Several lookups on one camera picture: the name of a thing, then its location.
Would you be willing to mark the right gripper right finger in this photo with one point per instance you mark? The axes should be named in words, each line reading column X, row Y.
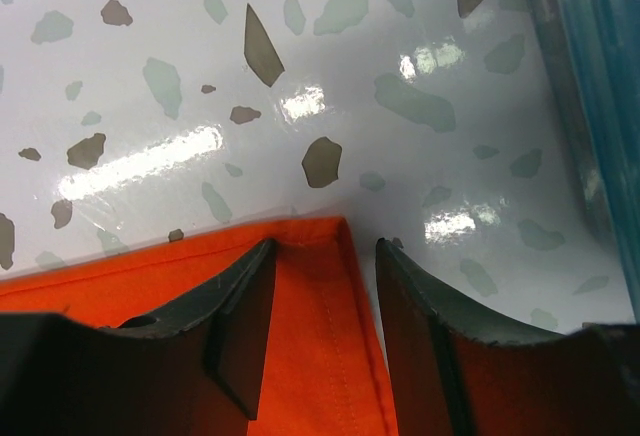
column 458, row 367

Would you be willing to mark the orange t shirt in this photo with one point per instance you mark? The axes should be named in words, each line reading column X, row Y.
column 325, row 372

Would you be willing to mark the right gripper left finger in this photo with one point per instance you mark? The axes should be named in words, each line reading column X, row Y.
column 193, row 366

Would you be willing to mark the teal plastic basket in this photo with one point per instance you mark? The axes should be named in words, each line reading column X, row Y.
column 591, row 52

